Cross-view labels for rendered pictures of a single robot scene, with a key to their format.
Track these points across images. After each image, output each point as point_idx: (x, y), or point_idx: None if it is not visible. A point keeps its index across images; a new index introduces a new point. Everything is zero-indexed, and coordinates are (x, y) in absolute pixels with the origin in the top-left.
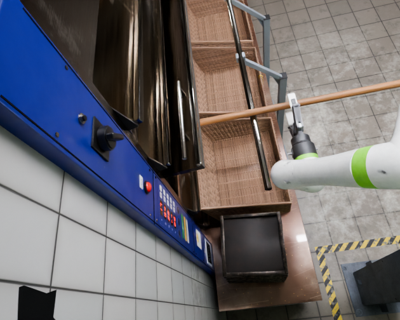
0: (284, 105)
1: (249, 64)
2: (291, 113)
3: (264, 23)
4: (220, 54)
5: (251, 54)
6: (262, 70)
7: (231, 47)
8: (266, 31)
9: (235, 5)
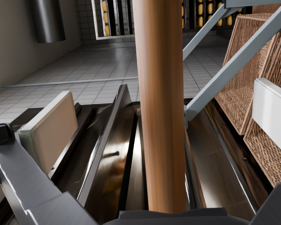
0: (146, 145)
1: (203, 98)
2: (260, 93)
3: (232, 6)
4: (279, 86)
5: None
6: (235, 65)
7: (271, 66)
8: (252, 0)
9: (183, 58)
